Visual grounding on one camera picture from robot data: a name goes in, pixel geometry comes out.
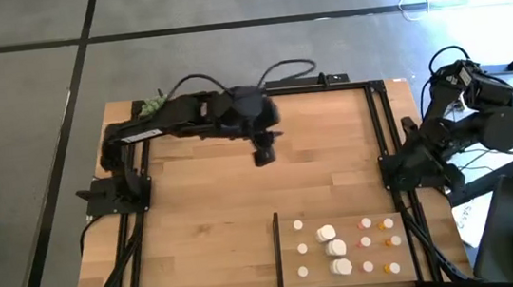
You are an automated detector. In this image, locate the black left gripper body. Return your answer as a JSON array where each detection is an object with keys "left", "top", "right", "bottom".
[{"left": 219, "top": 82, "right": 287, "bottom": 170}]

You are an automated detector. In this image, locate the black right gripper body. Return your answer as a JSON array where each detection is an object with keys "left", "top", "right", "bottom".
[{"left": 396, "top": 111, "right": 468, "bottom": 199}]

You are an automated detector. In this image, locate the white supplement bottle blue label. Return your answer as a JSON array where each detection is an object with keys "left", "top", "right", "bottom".
[
  {"left": 323, "top": 238, "right": 349, "bottom": 258},
  {"left": 329, "top": 256, "right": 355, "bottom": 277},
  {"left": 313, "top": 223, "right": 338, "bottom": 244}
]

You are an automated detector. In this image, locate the black mounting bar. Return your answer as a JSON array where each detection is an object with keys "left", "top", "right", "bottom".
[{"left": 262, "top": 68, "right": 352, "bottom": 93}]

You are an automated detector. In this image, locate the white paper sheet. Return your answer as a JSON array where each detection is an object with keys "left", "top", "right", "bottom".
[{"left": 449, "top": 193, "right": 491, "bottom": 252}]

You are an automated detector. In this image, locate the green succulent in patterned pot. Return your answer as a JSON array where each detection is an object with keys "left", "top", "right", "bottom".
[{"left": 138, "top": 94, "right": 169, "bottom": 118}]

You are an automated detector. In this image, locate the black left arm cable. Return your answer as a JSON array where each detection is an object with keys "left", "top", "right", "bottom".
[{"left": 163, "top": 56, "right": 320, "bottom": 101}]

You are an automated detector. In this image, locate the black aluminium table frame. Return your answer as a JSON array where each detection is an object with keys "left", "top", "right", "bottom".
[{"left": 61, "top": 67, "right": 474, "bottom": 287}]

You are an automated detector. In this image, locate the black cable bundle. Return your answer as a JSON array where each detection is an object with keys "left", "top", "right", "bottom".
[
  {"left": 397, "top": 186, "right": 473, "bottom": 287},
  {"left": 72, "top": 211, "right": 154, "bottom": 287}
]

